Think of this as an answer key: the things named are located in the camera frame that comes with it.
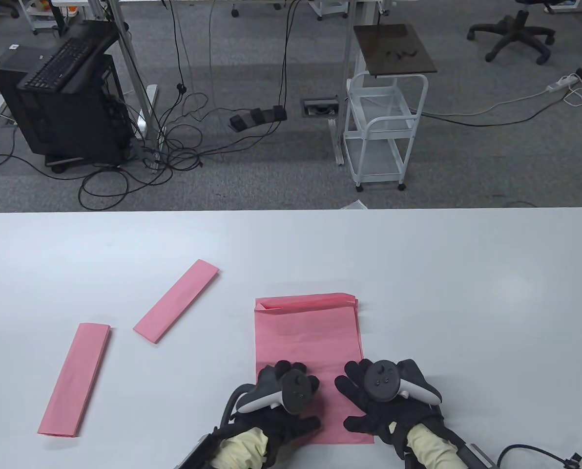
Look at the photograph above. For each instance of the metal floor socket box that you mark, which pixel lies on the metal floor socket box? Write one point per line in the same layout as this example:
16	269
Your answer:
320	108

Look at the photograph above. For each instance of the black computer tower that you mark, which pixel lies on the black computer tower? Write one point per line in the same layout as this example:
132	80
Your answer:
66	127

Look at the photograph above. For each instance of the white power strip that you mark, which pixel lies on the white power strip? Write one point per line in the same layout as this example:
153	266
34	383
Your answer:
562	83

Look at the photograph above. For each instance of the forearm sensor box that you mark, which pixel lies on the forearm sensor box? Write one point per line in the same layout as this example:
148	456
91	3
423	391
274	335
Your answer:
196	454
476	457

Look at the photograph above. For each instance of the white desk leg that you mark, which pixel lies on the white desk leg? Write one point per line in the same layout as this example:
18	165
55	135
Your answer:
130	63

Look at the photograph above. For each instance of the white rolling cart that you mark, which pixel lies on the white rolling cart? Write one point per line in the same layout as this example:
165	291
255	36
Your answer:
374	159

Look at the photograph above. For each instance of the black keyboard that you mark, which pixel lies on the black keyboard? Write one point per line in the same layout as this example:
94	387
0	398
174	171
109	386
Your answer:
56	63

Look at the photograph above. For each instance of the person's left hand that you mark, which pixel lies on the person's left hand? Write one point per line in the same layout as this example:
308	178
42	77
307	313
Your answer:
291	430

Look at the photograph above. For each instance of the black flat panel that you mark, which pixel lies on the black flat panel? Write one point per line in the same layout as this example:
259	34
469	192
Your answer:
100	36

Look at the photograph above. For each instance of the white storage trolley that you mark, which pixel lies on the white storage trolley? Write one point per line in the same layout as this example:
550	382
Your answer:
39	19

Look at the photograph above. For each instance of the black foot pedal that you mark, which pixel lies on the black foot pedal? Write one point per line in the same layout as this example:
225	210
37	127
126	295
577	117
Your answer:
257	117

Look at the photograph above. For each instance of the grey white VR controller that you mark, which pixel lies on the grey white VR controller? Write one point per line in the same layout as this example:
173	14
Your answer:
296	391
381	381

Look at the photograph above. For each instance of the person's right hand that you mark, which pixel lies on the person's right hand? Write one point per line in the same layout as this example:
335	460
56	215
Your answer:
379	415

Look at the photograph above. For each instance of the dark brown board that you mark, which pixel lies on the dark brown board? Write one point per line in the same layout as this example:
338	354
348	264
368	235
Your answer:
393	49

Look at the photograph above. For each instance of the black office chair base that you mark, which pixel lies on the black office chair base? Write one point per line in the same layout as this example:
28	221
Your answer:
515	29

